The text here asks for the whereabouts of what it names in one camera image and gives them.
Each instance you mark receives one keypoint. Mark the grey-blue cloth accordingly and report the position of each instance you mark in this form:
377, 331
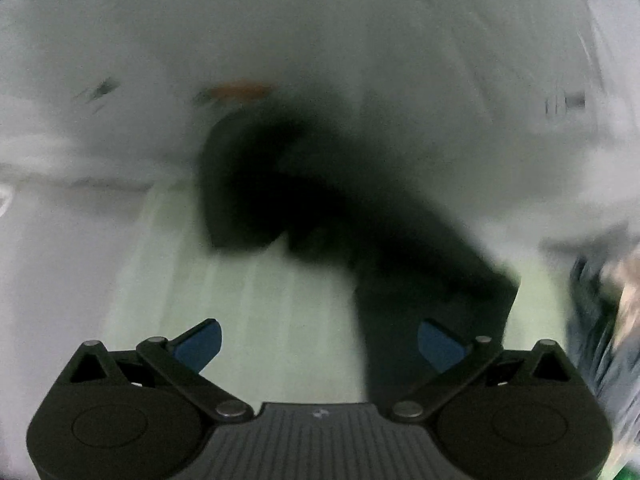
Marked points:
595, 340

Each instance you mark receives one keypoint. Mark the black garment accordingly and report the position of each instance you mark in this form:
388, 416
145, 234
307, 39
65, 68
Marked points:
325, 185

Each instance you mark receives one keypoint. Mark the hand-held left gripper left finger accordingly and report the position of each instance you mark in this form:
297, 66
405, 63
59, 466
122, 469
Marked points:
201, 346

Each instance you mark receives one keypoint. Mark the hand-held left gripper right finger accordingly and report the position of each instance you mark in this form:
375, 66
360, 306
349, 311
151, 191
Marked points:
439, 347

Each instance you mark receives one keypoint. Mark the white carrot-print blanket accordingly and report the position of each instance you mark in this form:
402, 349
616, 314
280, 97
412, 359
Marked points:
400, 35

